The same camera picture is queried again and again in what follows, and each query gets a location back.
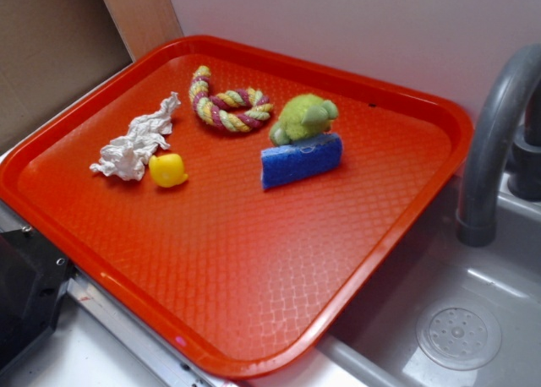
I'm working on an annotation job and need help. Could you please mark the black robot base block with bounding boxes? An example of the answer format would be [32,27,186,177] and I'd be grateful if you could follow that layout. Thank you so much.
[1,226,73,373]

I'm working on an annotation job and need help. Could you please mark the green plush animal toy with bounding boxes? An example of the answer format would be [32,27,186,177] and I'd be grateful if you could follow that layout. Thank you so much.
[269,94,339,146]

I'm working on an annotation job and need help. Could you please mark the blue sponge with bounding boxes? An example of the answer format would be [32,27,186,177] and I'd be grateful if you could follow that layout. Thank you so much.
[260,134,343,190]

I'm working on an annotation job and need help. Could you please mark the red plastic tray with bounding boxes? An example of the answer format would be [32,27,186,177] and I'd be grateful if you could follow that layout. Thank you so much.
[1,36,473,380]

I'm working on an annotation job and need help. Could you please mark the yellow rubber duck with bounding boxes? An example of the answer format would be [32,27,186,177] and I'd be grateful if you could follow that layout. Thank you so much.
[148,153,189,188]

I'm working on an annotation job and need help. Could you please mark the crumpled white paper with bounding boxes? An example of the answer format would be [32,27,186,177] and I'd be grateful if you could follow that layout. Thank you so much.
[90,91,181,181]

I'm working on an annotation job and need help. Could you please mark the light wooden board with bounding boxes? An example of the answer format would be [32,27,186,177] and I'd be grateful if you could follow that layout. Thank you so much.
[103,0,183,61]

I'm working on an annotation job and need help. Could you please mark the grey plastic sink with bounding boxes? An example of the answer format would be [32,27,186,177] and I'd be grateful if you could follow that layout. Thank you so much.
[319,181,540,386]

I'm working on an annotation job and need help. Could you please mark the brown cardboard panel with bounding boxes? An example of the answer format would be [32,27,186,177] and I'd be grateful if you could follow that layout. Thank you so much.
[1,0,131,151]

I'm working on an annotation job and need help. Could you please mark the grey plastic faucet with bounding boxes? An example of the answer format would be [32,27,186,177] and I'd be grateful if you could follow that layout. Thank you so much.
[456,43,540,247]

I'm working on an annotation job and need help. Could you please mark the multicolour rope ring toy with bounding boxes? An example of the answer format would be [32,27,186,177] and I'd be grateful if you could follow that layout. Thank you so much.
[189,65,274,134]

